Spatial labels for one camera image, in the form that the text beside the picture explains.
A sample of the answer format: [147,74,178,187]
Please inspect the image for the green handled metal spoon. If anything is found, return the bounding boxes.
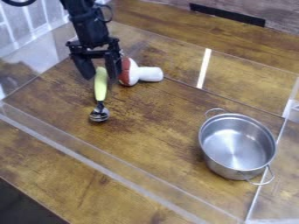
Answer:
[90,66,110,122]

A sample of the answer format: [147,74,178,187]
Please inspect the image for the black bar on table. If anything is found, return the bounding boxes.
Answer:
[190,3,267,27]

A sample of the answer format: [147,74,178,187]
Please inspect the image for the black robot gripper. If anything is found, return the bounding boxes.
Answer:
[60,0,122,80]

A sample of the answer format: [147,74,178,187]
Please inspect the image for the red white plush mushroom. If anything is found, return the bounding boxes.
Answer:
[118,57,165,87]

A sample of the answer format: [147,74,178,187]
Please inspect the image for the stainless steel pot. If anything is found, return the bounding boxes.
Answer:
[199,108,277,186]

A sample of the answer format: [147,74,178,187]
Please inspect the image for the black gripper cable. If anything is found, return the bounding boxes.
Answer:
[0,0,115,25]

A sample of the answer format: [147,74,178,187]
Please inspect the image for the clear acrylic enclosure wall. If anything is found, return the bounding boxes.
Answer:
[0,23,299,224]

